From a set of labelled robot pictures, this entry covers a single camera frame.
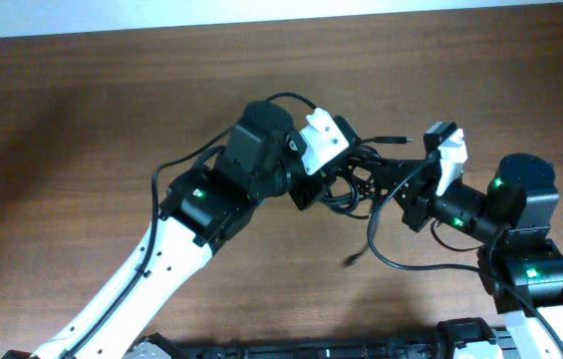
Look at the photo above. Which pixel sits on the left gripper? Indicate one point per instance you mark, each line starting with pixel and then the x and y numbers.
pixel 305 192

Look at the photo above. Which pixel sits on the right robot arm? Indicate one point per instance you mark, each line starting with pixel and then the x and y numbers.
pixel 518 264

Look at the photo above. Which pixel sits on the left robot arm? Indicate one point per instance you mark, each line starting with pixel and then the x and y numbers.
pixel 262 155

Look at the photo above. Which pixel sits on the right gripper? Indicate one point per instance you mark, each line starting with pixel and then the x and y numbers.
pixel 422 188

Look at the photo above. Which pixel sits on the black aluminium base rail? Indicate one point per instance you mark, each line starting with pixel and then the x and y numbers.
pixel 456 338

